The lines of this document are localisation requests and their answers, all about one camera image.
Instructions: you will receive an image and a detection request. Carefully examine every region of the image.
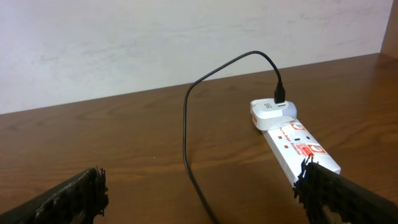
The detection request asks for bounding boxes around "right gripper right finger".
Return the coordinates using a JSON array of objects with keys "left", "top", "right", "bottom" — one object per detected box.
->
[{"left": 293, "top": 158, "right": 397, "bottom": 224}]

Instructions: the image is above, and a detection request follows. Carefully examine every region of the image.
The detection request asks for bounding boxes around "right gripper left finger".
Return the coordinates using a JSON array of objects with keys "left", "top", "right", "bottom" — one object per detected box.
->
[{"left": 1, "top": 168, "right": 109, "bottom": 224}]

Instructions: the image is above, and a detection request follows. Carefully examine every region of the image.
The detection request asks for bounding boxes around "white USB charger plug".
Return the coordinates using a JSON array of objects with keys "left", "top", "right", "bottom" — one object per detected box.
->
[{"left": 250, "top": 98, "right": 297, "bottom": 131}]

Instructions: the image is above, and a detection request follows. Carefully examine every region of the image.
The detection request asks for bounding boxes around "white power strip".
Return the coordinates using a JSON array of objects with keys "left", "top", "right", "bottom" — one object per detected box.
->
[{"left": 263, "top": 119, "right": 341, "bottom": 184}]

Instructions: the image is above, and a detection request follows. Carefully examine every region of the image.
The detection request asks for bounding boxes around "black USB charging cable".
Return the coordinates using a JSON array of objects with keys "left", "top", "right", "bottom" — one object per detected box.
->
[{"left": 182, "top": 50, "right": 286, "bottom": 224}]

